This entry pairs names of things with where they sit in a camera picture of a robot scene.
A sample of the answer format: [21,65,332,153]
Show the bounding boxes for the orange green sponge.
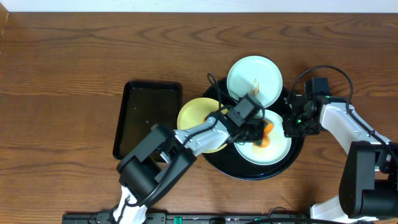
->
[253,119,275,148]

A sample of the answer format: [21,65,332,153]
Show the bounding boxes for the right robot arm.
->
[283,95,397,223]

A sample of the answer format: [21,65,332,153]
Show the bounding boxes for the yellow plate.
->
[174,98,230,156]

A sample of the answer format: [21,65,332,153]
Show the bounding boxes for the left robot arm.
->
[112,111,267,223]

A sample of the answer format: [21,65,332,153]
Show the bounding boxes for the black rectangular tray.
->
[113,80,182,160]

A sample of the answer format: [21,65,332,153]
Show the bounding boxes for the black round tray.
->
[202,78,305,180]

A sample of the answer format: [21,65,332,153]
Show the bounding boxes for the light blue plate top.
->
[226,55,283,108]

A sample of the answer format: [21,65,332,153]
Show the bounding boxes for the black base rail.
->
[61,212,312,224]

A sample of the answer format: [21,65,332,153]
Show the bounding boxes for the light blue plate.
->
[226,55,283,108]
[234,110,292,166]

